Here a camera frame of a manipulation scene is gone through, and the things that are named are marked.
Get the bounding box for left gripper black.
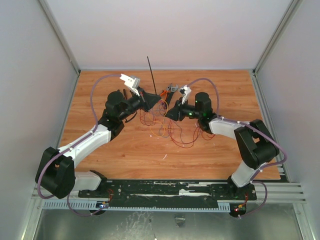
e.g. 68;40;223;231
118;86;162;121

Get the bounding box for yellow wire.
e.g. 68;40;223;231
149;99;170;138

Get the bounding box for purple grey wire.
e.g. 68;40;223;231
148;102;168;138

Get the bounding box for black zip tie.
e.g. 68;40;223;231
146;55;157;95

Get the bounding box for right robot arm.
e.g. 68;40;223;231
165;92;280;199

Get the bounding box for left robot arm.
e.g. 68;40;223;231
35;87;161;199

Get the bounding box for small orange needle-nose pliers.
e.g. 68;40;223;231
160;85;171;98

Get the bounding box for black adjustable wrench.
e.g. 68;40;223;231
164;83;179;107

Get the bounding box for large orange black pliers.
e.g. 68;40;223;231
122;88;128;100

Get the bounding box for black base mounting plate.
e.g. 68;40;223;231
78;180;257;207

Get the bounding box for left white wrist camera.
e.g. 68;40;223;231
119;73;141;96

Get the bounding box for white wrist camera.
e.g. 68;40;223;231
119;73;141;96
179;85;192;104

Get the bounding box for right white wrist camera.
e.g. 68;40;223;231
179;85;192;104

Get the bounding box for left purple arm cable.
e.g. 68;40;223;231
37;73;123;217

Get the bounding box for grey slotted cable duct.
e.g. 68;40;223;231
42;199;231;213

